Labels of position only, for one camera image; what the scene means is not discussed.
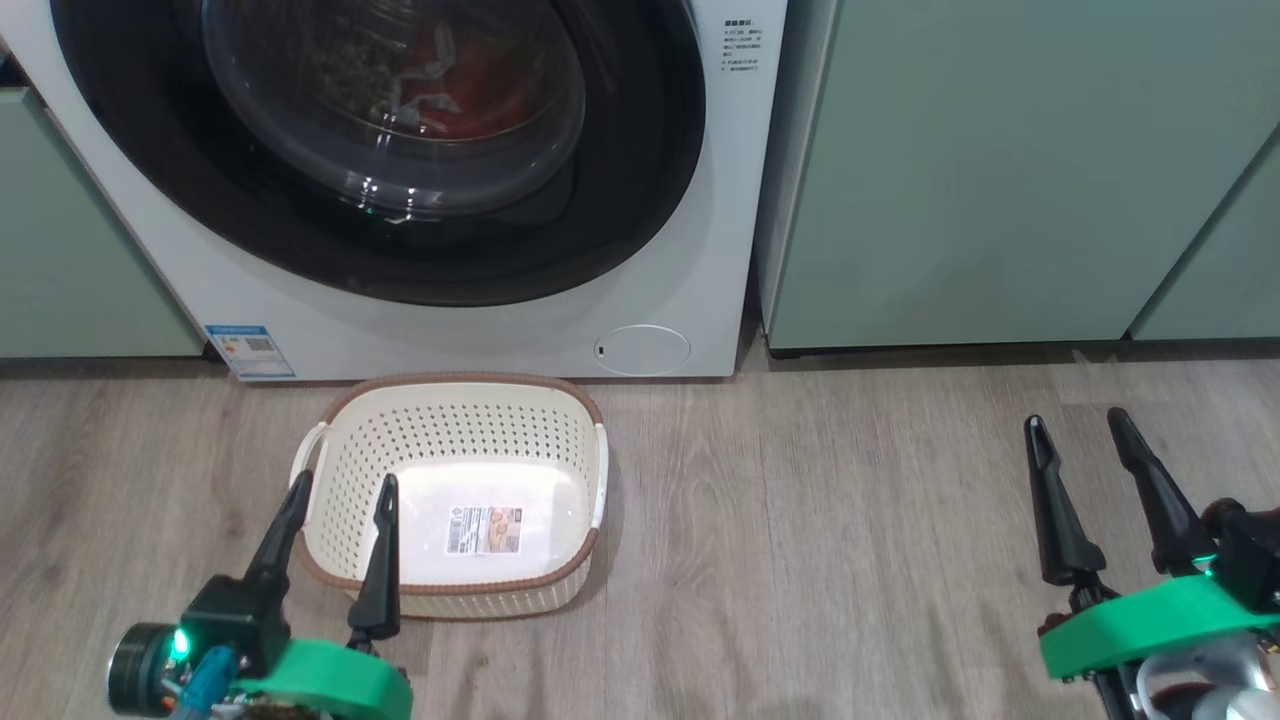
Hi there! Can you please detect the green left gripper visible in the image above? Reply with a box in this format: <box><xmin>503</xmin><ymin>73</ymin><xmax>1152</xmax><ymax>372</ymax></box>
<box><xmin>235</xmin><ymin>470</ymin><xmax>415</xmax><ymax>720</ymax></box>

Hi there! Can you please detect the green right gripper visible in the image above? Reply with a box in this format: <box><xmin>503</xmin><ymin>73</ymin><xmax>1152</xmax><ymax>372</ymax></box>
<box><xmin>1023</xmin><ymin>407</ymin><xmax>1280</xmax><ymax>720</ymax></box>

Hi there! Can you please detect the red and white jersey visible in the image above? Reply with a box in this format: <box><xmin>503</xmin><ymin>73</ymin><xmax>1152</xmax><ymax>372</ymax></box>
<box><xmin>385</xmin><ymin>20</ymin><xmax>563</xmax><ymax>141</ymax></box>

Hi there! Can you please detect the round black glass washer door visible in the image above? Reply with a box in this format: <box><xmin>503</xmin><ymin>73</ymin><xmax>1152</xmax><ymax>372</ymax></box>
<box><xmin>50</xmin><ymin>0</ymin><xmax>708</xmax><ymax>309</ymax></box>

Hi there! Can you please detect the printed basket product label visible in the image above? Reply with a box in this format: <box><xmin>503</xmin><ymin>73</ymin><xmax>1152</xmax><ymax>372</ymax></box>
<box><xmin>445</xmin><ymin>505</ymin><xmax>525</xmax><ymax>558</ymax></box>

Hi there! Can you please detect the cream perforated laundry basket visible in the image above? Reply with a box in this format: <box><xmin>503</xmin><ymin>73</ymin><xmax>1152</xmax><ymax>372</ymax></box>
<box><xmin>289</xmin><ymin>372</ymin><xmax>611</xmax><ymax>620</ymax></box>

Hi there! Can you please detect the white front-load washing machine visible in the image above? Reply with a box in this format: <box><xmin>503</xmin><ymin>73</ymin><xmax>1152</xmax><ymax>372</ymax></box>
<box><xmin>0</xmin><ymin>0</ymin><xmax>791</xmax><ymax>384</ymax></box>

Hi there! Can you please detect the blue white energy label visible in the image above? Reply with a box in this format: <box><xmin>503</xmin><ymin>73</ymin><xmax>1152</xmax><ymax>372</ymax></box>
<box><xmin>205</xmin><ymin>323</ymin><xmax>298</xmax><ymax>382</ymax></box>

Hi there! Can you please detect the oval white filter cover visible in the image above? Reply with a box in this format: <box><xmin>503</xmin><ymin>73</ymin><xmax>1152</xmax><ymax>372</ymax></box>
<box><xmin>594</xmin><ymin>324</ymin><xmax>693</xmax><ymax>379</ymax></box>

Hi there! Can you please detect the small printed text label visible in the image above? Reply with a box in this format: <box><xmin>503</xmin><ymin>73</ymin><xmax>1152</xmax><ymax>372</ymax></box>
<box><xmin>722</xmin><ymin>18</ymin><xmax>764</xmax><ymax>77</ymax></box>

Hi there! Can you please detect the black cable with blue connector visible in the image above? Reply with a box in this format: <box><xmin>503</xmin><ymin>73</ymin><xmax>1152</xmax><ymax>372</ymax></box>
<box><xmin>178</xmin><ymin>645</ymin><xmax>240</xmax><ymax>720</ymax></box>

